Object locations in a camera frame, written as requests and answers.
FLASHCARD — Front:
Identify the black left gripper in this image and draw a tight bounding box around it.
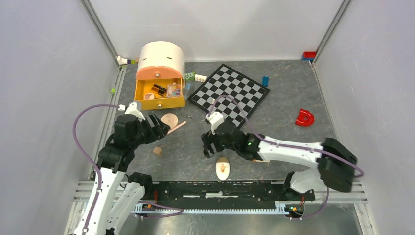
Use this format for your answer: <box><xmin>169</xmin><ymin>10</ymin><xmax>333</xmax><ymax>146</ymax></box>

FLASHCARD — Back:
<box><xmin>130</xmin><ymin>111</ymin><xmax>171</xmax><ymax>148</ymax></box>

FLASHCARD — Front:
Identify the round pink compact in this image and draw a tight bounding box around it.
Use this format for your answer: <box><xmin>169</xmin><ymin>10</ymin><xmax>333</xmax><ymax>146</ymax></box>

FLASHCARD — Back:
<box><xmin>161</xmin><ymin>113</ymin><xmax>179</xmax><ymax>129</ymax></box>

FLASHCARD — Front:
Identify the small round pink jar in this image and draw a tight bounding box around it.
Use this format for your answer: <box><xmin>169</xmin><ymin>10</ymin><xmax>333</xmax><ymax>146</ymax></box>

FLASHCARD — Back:
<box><xmin>143</xmin><ymin>93</ymin><xmax>155</xmax><ymax>100</ymax></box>

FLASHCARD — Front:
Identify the white orange sachet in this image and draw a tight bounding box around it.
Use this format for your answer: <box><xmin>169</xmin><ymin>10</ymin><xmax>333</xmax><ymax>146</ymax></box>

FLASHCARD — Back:
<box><xmin>252</xmin><ymin>159</ymin><xmax>270</xmax><ymax>163</ymax></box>

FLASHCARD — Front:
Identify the pink lip pencil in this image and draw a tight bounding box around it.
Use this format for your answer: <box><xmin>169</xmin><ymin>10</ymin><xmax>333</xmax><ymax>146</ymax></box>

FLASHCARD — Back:
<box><xmin>167</xmin><ymin>121</ymin><xmax>186</xmax><ymax>135</ymax></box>

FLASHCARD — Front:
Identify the yellow drawer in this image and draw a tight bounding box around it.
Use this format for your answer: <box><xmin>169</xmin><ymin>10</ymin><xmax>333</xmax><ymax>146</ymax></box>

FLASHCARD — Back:
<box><xmin>134</xmin><ymin>78</ymin><xmax>185</xmax><ymax>110</ymax></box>

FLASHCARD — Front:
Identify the colourful eyeshadow palette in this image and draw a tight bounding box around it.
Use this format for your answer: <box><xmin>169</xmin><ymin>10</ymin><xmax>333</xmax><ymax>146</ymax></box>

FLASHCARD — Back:
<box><xmin>167</xmin><ymin>83</ymin><xmax>182</xmax><ymax>98</ymax></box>

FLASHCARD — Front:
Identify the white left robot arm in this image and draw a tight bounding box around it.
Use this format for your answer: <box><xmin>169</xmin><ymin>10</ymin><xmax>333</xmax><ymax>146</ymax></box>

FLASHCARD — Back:
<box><xmin>73</xmin><ymin>112</ymin><xmax>170</xmax><ymax>235</ymax></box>

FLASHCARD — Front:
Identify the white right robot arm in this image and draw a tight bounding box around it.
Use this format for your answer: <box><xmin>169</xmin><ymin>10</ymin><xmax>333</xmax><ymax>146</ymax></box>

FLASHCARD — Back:
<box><xmin>201</xmin><ymin>121</ymin><xmax>358</xmax><ymax>200</ymax></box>

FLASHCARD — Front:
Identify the small wooden cube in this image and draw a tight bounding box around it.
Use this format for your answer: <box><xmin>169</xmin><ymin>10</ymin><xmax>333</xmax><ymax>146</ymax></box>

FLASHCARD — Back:
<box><xmin>153</xmin><ymin>146</ymin><xmax>162</xmax><ymax>156</ymax></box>

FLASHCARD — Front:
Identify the black grey chessboard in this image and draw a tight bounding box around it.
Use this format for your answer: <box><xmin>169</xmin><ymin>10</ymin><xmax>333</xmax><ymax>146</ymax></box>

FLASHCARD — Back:
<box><xmin>188</xmin><ymin>64</ymin><xmax>270</xmax><ymax>128</ymax></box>

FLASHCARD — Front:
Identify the white lego brick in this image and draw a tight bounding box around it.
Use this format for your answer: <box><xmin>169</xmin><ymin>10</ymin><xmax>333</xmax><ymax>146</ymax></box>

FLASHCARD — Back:
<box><xmin>194</xmin><ymin>74</ymin><xmax>207</xmax><ymax>83</ymax></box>

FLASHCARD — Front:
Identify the blue lego brick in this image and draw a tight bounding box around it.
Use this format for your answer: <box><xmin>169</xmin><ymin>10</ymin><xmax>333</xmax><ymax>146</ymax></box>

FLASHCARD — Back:
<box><xmin>262</xmin><ymin>76</ymin><xmax>269</xmax><ymax>87</ymax></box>

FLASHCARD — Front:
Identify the green toy block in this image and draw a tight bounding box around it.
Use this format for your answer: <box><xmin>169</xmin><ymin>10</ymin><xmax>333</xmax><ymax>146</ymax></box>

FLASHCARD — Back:
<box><xmin>184</xmin><ymin>71</ymin><xmax>195</xmax><ymax>82</ymax></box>

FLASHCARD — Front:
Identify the red letter D toy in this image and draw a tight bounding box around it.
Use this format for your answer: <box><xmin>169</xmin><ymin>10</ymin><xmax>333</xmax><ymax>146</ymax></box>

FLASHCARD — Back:
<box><xmin>295</xmin><ymin>108</ymin><xmax>315</xmax><ymax>127</ymax></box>

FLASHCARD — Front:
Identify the white round drawer organizer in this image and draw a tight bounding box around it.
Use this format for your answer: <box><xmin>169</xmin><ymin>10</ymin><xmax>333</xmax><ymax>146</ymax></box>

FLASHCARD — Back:
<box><xmin>137</xmin><ymin>41</ymin><xmax>185</xmax><ymax>78</ymax></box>

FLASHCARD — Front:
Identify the red blue bricks corner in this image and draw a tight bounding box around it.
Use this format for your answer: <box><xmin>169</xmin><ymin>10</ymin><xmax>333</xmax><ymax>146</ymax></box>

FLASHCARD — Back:
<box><xmin>301</xmin><ymin>51</ymin><xmax>317</xmax><ymax>61</ymax></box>

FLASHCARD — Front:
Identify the black mounting rail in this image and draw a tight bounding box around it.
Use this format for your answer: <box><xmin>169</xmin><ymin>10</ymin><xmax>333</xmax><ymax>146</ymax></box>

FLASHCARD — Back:
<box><xmin>143</xmin><ymin>180</ymin><xmax>315</xmax><ymax>210</ymax></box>

